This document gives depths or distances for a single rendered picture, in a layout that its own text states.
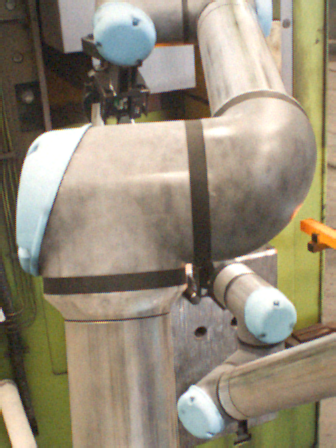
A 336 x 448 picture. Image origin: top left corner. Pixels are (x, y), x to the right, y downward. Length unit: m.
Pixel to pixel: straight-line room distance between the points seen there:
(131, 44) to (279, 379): 0.46
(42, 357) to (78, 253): 1.14
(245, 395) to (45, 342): 0.74
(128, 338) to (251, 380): 0.46
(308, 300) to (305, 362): 1.00
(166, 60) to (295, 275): 0.73
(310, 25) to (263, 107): 1.09
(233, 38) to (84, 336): 0.36
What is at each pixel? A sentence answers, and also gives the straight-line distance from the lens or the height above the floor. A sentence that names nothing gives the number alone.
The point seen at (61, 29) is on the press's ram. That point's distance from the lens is 1.29.
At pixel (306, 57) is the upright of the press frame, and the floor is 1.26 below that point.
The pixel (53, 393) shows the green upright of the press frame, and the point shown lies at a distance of 1.72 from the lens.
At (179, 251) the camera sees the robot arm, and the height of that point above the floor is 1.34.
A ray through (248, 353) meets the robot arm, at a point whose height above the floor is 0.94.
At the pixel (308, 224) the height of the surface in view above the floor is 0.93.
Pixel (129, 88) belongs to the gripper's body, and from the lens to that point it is 1.06.
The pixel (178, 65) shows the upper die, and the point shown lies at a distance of 1.37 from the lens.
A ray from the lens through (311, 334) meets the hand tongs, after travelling 1.69.
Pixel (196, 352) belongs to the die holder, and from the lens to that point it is 1.54.
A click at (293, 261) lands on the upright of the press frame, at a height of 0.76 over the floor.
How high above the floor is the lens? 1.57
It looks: 23 degrees down
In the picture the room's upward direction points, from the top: 4 degrees counter-clockwise
